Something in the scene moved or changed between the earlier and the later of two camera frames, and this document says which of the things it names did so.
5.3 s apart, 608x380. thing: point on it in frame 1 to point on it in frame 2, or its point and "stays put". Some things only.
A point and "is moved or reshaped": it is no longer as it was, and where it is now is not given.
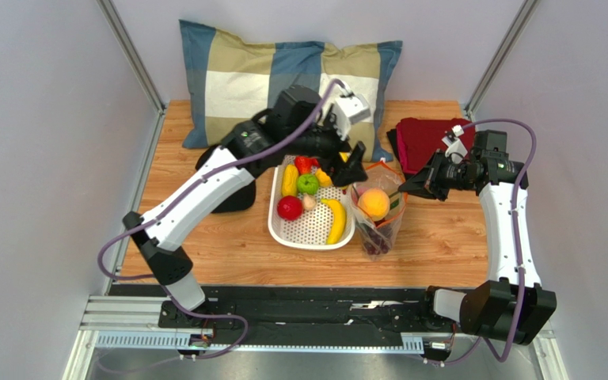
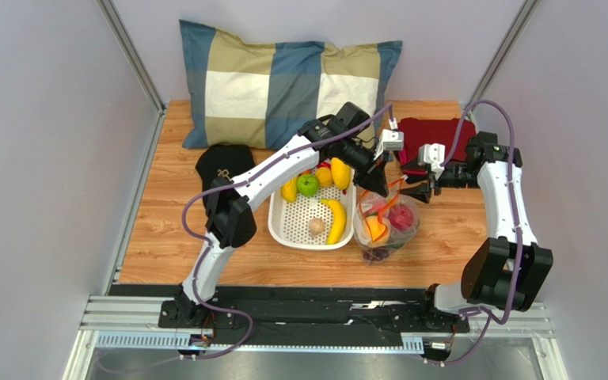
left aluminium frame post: (132, 52) stays put
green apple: (308, 184) stays put
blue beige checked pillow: (231, 79) stays put
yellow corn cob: (290, 180) stays put
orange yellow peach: (374, 203) to (377, 230)
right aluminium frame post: (500, 58) stays put
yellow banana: (338, 221) stays put
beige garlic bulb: (309, 202) to (316, 226)
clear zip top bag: (378, 207) is moved or reshaped
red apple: (290, 207) to (400, 218)
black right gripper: (435, 176) stays put
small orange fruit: (324, 180) stays put
